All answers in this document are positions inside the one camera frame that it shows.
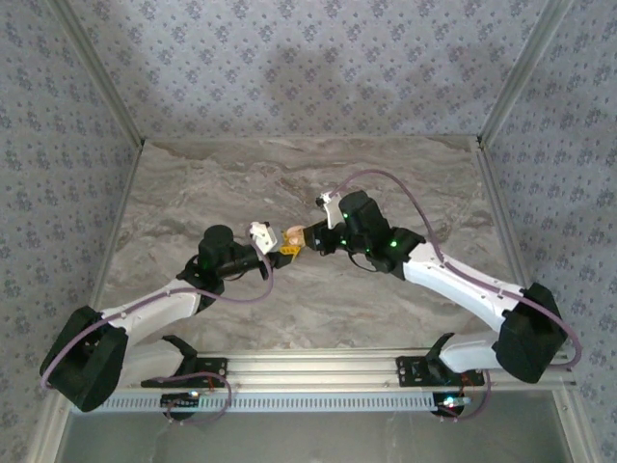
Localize black earbud charging case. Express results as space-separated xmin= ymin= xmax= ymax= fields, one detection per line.
xmin=282 ymin=225 xmax=308 ymax=247

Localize black controller board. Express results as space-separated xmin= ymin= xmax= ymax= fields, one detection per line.
xmin=160 ymin=392 xmax=202 ymax=407
xmin=432 ymin=392 xmax=472 ymax=417

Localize aluminium side rail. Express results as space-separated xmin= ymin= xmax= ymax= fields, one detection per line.
xmin=26 ymin=139 xmax=148 ymax=463
xmin=473 ymin=138 xmax=602 ymax=463

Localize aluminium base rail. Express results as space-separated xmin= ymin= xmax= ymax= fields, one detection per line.
xmin=192 ymin=349 xmax=577 ymax=390

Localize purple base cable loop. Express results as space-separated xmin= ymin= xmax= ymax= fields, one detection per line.
xmin=436 ymin=373 xmax=493 ymax=424
xmin=163 ymin=369 xmax=233 ymax=426

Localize white slotted cable duct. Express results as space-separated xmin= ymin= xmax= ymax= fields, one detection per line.
xmin=103 ymin=393 xmax=471 ymax=415

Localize aluminium corner post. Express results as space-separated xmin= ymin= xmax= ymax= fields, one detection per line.
xmin=50 ymin=0 xmax=147 ymax=146
xmin=475 ymin=0 xmax=577 ymax=146

